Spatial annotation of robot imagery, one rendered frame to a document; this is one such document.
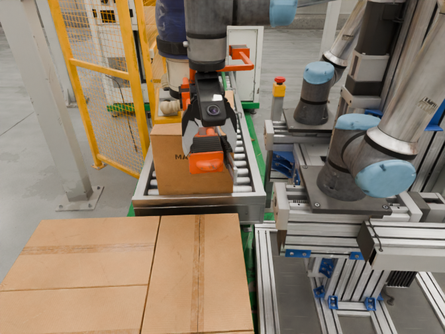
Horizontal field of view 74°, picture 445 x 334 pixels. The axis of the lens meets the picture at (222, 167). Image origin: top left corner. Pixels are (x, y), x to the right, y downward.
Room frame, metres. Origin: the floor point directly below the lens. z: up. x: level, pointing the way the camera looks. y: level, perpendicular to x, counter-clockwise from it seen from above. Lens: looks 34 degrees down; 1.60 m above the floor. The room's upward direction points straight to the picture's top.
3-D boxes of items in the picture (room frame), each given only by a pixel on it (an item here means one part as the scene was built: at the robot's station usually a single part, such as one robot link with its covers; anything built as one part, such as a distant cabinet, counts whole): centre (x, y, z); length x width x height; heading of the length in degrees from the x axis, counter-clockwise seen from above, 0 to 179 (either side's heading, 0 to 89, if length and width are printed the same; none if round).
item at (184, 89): (0.92, 0.09, 1.26); 0.10 x 0.08 x 0.06; 99
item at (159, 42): (1.16, 0.13, 1.37); 0.23 x 0.23 x 0.04
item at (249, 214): (1.20, 0.12, 0.48); 0.70 x 0.03 x 0.15; 93
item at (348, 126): (0.72, -0.37, 1.20); 0.13 x 0.12 x 0.14; 1
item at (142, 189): (2.35, 0.50, 0.50); 2.31 x 0.05 x 0.19; 3
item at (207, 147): (0.57, 0.04, 1.25); 0.08 x 0.07 x 0.05; 9
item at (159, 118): (1.15, 0.22, 1.15); 0.34 x 0.10 x 0.05; 9
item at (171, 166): (1.53, 0.14, 0.75); 0.60 x 0.40 x 0.40; 179
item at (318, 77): (1.23, -0.40, 1.20); 0.13 x 0.12 x 0.14; 147
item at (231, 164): (0.63, -0.01, 1.25); 0.31 x 0.03 x 0.05; 12
